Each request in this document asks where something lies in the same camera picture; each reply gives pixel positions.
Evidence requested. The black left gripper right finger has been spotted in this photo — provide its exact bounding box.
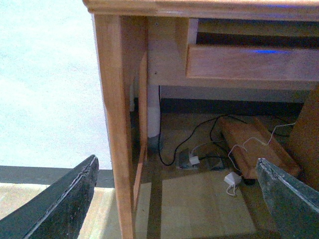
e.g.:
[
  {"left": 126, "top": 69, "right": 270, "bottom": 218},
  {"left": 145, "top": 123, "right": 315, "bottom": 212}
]
[{"left": 256, "top": 158, "right": 319, "bottom": 239}]

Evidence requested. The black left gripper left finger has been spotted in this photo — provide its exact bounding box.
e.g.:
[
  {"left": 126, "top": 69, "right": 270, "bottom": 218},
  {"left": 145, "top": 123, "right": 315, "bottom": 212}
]
[{"left": 0, "top": 155, "right": 99, "bottom": 239}]

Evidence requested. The wooden pull-out keyboard tray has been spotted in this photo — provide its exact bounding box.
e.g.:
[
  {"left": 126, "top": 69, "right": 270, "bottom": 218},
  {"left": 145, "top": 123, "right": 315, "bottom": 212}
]
[{"left": 186, "top": 45, "right": 319, "bottom": 82}]

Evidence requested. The white power adapter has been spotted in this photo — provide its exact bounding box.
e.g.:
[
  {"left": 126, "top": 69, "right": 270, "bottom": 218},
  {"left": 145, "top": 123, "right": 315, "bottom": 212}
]
[{"left": 224, "top": 172, "right": 242, "bottom": 187}]

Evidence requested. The wooden footrest board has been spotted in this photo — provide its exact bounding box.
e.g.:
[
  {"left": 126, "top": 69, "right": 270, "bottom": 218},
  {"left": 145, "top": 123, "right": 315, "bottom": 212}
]
[{"left": 218, "top": 117, "right": 301, "bottom": 180}]

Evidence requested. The floor power outlet box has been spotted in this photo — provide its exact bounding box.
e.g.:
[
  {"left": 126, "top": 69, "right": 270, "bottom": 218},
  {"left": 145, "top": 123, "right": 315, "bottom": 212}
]
[{"left": 176, "top": 149, "right": 226, "bottom": 171}]

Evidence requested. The white plug in outlet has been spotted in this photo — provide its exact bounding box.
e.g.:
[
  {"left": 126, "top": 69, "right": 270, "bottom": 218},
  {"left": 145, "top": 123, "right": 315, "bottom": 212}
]
[{"left": 189, "top": 156, "right": 200, "bottom": 166}]

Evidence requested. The wooden desk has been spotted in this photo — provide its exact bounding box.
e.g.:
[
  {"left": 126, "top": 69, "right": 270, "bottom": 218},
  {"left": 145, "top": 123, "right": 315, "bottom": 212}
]
[{"left": 84, "top": 0, "right": 319, "bottom": 239}]

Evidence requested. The black cable on floor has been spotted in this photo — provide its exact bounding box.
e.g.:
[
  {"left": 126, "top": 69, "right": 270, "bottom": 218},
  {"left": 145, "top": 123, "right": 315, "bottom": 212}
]
[{"left": 157, "top": 86, "right": 252, "bottom": 166}]

